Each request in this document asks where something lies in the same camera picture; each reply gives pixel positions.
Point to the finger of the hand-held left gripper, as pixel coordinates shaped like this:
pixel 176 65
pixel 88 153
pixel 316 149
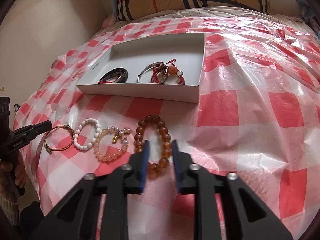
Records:
pixel 35 130

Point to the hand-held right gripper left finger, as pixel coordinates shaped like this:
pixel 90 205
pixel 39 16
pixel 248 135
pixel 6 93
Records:
pixel 143 170

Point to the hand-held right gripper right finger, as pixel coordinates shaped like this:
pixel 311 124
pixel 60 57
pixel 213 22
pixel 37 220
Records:
pixel 177 170

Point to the silver bangle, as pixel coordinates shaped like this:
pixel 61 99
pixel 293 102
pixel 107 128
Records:
pixel 150 66

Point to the white cardboard box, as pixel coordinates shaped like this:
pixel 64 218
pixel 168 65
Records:
pixel 155 47

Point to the person's left forearm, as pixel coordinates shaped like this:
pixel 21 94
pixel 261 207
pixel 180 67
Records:
pixel 8 207

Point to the person's left hand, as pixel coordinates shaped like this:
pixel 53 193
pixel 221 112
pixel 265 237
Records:
pixel 21 177

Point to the red checked plastic sheet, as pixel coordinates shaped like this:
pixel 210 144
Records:
pixel 250 135

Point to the pink cloth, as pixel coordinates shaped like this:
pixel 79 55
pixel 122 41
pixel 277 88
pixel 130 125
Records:
pixel 108 21

